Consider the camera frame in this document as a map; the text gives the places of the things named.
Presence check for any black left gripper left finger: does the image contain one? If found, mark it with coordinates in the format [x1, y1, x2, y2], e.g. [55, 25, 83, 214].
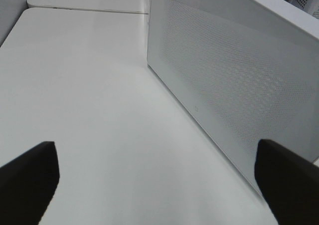
[0, 141, 60, 225]

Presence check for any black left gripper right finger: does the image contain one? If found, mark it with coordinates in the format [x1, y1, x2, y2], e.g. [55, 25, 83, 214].
[254, 139, 319, 225]

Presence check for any white microwave door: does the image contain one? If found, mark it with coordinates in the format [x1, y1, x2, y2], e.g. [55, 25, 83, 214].
[147, 0, 319, 188]

